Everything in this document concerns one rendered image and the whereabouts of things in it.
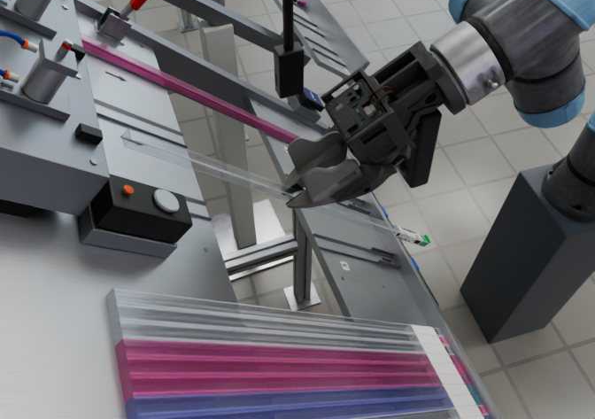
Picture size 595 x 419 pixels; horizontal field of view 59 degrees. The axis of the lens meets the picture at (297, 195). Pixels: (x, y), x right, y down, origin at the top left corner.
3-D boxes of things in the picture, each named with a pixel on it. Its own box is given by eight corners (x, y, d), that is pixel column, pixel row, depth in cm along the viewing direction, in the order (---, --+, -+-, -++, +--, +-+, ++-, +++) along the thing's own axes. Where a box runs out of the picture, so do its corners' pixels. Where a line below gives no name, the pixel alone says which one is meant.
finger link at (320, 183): (264, 187, 56) (335, 133, 54) (292, 208, 60) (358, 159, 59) (275, 209, 54) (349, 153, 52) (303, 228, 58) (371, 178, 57)
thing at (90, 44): (326, 155, 93) (331, 149, 93) (328, 160, 93) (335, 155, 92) (32, 19, 57) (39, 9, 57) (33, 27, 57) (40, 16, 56)
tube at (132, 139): (420, 240, 81) (425, 236, 81) (424, 247, 80) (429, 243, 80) (121, 135, 46) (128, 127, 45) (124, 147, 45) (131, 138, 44)
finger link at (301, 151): (252, 156, 58) (323, 110, 56) (280, 178, 63) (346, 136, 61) (260, 177, 56) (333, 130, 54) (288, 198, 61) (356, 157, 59)
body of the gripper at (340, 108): (312, 98, 55) (413, 26, 52) (346, 138, 62) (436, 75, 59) (342, 150, 50) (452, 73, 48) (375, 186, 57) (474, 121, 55)
